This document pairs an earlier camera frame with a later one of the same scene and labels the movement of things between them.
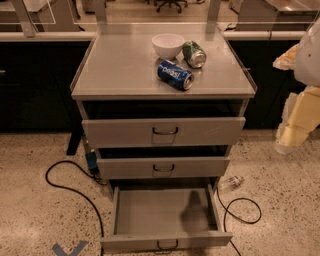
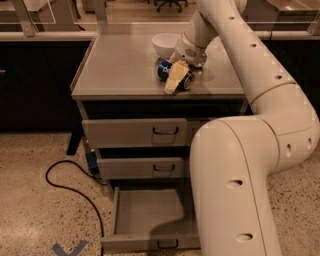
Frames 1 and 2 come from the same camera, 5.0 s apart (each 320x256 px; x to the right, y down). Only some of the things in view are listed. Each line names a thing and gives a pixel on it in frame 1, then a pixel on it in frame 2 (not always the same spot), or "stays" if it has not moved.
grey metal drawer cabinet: (165, 105) stays
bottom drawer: (164, 217) stays
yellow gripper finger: (288, 60) → (199, 66)
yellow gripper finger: (300, 116) → (178, 70)
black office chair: (170, 2) stays
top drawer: (163, 132) stays
